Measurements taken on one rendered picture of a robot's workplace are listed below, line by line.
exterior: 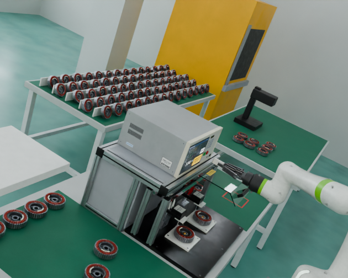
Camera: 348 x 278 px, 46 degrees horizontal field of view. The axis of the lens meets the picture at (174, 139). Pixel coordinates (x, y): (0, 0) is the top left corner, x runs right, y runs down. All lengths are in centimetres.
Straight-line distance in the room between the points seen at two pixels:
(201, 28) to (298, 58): 212
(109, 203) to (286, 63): 556
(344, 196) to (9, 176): 131
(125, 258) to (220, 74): 401
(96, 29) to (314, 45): 349
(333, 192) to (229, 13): 410
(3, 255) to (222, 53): 436
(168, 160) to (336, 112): 543
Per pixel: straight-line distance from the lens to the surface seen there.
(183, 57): 594
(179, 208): 224
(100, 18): 607
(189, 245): 226
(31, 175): 162
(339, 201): 185
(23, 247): 200
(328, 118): 733
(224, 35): 569
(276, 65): 740
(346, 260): 205
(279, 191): 219
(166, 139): 207
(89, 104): 348
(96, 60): 612
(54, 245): 204
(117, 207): 219
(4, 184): 155
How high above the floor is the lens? 207
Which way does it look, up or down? 22 degrees down
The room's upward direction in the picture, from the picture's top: 21 degrees clockwise
